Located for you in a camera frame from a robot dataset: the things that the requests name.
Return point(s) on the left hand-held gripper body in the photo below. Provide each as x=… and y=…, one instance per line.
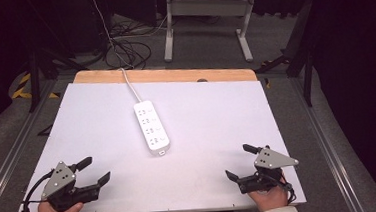
x=58, y=182

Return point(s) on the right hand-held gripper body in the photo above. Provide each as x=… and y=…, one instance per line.
x=270, y=160

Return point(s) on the person's right hand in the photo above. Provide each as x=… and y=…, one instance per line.
x=271, y=198

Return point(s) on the white board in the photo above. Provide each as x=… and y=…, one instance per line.
x=210, y=124

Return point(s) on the white power strip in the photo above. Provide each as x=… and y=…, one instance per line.
x=152, y=128

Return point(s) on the yellow black floor tape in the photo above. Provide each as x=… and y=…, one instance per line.
x=24, y=87

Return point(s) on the black metal stand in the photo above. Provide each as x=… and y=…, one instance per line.
x=300, y=44
x=34, y=80

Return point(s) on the aluminium floor rail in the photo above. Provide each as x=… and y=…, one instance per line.
x=329, y=149
x=9, y=155

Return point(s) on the white metal table frame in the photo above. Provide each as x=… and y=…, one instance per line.
x=209, y=6

